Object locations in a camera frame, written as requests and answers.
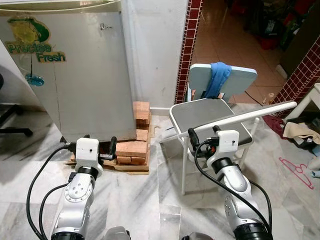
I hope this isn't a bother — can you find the white metal chair grey seat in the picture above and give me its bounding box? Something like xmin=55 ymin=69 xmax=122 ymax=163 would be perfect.
xmin=169 ymin=63 xmax=261 ymax=196

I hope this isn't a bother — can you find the wide stack of red bricks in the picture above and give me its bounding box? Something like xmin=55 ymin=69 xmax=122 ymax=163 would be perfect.
xmin=100 ymin=129 xmax=151 ymax=167

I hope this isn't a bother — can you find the silver fridge with green sticker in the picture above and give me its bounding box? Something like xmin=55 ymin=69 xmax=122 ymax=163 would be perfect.
xmin=0 ymin=0 xmax=139 ymax=144

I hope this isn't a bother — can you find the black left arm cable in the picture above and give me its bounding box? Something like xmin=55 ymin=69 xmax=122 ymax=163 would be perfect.
xmin=26 ymin=143 xmax=77 ymax=240

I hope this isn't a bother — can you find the blue cloth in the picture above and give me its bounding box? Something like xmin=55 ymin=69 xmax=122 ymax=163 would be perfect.
xmin=202 ymin=62 xmax=232 ymax=100

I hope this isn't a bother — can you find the beige cloth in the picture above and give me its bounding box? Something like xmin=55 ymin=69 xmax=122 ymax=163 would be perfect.
xmin=282 ymin=121 xmax=320 ymax=147

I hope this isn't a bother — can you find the small stack of red bricks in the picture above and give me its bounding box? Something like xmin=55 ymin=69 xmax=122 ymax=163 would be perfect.
xmin=132 ymin=101 xmax=151 ymax=132

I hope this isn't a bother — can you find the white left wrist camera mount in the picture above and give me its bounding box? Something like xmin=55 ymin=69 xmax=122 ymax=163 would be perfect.
xmin=75 ymin=137 xmax=101 ymax=169

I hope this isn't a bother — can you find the maroon cloth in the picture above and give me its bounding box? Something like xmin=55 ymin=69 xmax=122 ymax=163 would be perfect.
xmin=262 ymin=114 xmax=289 ymax=139

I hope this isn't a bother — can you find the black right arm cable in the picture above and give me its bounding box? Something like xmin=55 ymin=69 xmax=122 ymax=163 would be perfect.
xmin=193 ymin=143 xmax=274 ymax=234

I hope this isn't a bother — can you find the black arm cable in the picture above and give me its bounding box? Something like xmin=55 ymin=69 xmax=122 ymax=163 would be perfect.
xmin=193 ymin=143 xmax=274 ymax=234
xmin=26 ymin=143 xmax=77 ymax=240

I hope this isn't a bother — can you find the long white board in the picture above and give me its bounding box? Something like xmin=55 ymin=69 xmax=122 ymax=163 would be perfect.
xmin=160 ymin=101 xmax=299 ymax=144

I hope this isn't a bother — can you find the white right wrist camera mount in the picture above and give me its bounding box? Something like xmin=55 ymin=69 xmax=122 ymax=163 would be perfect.
xmin=216 ymin=129 xmax=239 ymax=154

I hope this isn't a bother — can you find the black office chair base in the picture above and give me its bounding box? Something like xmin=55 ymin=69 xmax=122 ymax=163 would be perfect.
xmin=0 ymin=74 xmax=34 ymax=138

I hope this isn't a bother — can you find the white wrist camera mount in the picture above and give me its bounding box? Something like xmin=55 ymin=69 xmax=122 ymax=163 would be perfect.
xmin=75 ymin=137 xmax=101 ymax=169
xmin=216 ymin=129 xmax=239 ymax=154

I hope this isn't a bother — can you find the white table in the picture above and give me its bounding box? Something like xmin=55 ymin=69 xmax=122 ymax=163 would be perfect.
xmin=294 ymin=82 xmax=320 ymax=122

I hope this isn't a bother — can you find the pink clothes hanger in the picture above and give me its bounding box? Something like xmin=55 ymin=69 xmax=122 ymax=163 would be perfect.
xmin=278 ymin=157 xmax=315 ymax=190

